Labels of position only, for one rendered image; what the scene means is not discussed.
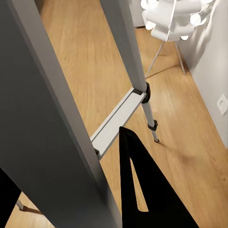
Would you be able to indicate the camera tripod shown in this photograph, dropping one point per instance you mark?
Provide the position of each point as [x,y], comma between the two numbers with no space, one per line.
[45,148]

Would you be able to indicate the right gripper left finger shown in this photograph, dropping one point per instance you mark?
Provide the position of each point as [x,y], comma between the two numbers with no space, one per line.
[9,194]

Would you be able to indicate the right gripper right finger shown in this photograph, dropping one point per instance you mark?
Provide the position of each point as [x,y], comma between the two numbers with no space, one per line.
[166,210]

